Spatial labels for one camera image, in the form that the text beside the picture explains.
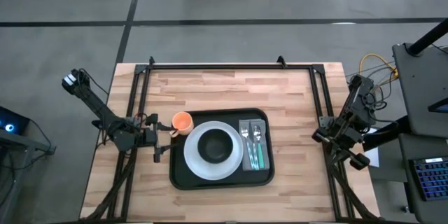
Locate grey cloth napkin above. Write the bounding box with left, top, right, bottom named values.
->
left=238, top=118, right=271, bottom=172

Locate black aluminium rig frame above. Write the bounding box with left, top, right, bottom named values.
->
left=78, top=55, right=382, bottom=224

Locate black plastic serving tray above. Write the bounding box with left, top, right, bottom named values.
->
left=169, top=107, right=276, bottom=191

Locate black equipment cart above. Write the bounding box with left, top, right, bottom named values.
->
left=391, top=43, right=448, bottom=137

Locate knife with teal-white striped handle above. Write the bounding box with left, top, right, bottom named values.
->
left=248, top=120, right=260, bottom=171

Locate yellow cable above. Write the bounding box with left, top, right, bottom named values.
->
left=359, top=52, right=400, bottom=80

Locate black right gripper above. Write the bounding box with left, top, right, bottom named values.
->
left=311, top=117, right=371, bottom=172

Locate white round plate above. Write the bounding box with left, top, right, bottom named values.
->
left=183, top=120, right=245, bottom=181

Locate computer with blue light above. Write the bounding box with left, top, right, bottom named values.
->
left=0, top=106, right=31, bottom=136

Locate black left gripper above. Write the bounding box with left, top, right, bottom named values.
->
left=139, top=113, right=177, bottom=164

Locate spoon with solid teal handle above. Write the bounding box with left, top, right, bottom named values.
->
left=253, top=125, right=265, bottom=169

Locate black slanted pole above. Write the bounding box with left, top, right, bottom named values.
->
left=407, top=17, right=448, bottom=57

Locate keyboard with blue backlight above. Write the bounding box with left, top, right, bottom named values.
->
left=409, top=156, right=448, bottom=202

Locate orange plastic cup with handle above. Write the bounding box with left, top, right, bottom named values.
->
left=169, top=111, right=195, bottom=138

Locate fork with teal-white striped handle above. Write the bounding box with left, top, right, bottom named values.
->
left=240, top=125, right=256, bottom=171

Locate black round bowl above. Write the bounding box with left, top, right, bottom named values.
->
left=197, top=128, right=235, bottom=165

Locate white paper sheet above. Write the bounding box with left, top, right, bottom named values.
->
left=363, top=127, right=381, bottom=168

